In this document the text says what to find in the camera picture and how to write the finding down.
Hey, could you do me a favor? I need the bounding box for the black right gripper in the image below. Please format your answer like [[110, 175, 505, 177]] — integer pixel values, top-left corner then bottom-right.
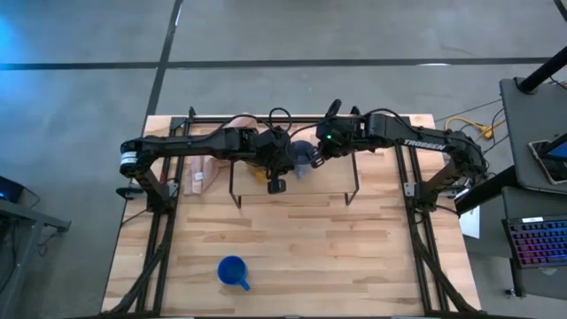
[[309, 118, 358, 169]]

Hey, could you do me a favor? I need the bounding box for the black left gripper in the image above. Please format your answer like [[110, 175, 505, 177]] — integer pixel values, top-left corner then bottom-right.
[[254, 126, 296, 179]]

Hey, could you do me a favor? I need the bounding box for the grey mug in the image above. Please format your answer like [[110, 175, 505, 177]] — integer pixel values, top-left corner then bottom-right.
[[290, 139, 316, 179]]

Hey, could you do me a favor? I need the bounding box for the orange mug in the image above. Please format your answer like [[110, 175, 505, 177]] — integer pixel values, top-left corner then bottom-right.
[[250, 164, 269, 186]]

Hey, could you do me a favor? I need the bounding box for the pink cloth with white tag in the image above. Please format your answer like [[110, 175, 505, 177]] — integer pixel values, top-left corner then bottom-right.
[[183, 154, 232, 197]]

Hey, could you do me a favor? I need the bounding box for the blue mug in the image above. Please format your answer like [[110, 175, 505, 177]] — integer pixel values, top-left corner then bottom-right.
[[216, 254, 252, 292]]

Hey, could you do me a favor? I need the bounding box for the white paper sheet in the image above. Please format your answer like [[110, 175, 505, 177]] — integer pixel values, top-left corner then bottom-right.
[[458, 207, 482, 240]]

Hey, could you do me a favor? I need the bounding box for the black slanted bar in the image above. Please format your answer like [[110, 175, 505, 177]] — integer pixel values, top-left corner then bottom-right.
[[454, 166, 517, 216]]

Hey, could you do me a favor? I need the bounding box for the grey desk top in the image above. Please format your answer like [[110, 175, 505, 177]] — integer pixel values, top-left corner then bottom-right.
[[499, 77, 567, 196]]

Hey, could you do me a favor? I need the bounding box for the tablet with brown case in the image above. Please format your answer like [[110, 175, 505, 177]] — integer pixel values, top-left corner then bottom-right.
[[528, 132, 567, 186]]

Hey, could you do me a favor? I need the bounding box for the backlit rainbow keyboard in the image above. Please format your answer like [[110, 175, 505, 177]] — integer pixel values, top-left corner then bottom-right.
[[502, 214, 567, 269]]

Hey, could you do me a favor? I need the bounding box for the black round pole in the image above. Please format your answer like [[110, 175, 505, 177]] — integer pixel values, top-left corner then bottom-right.
[[517, 46, 567, 94]]

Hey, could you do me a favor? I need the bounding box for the grey metal cart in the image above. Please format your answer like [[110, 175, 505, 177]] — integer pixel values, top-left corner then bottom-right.
[[0, 198, 72, 318]]

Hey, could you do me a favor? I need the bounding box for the black device with blue light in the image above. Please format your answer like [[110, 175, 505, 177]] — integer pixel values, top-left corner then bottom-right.
[[0, 175, 26, 204]]

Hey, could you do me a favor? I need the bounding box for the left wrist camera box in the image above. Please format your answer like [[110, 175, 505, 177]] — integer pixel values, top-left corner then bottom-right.
[[267, 176, 288, 195]]

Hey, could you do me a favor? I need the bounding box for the yellow cable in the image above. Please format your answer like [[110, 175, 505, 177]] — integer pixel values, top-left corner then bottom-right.
[[444, 115, 506, 141]]

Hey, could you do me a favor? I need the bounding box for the black metal table frame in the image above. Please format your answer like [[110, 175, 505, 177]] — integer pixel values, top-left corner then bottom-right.
[[104, 105, 478, 318]]

